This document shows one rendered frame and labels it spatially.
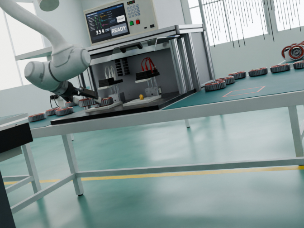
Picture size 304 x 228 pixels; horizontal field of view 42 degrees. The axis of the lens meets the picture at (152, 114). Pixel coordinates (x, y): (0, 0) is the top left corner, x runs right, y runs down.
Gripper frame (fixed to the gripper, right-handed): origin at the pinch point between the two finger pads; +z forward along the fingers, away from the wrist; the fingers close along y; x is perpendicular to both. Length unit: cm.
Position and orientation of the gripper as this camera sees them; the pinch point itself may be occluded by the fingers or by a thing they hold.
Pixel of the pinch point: (88, 101)
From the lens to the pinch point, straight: 202.7
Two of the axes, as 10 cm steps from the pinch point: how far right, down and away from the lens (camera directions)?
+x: 0.5, -9.5, 3.2
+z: 4.9, 3.0, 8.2
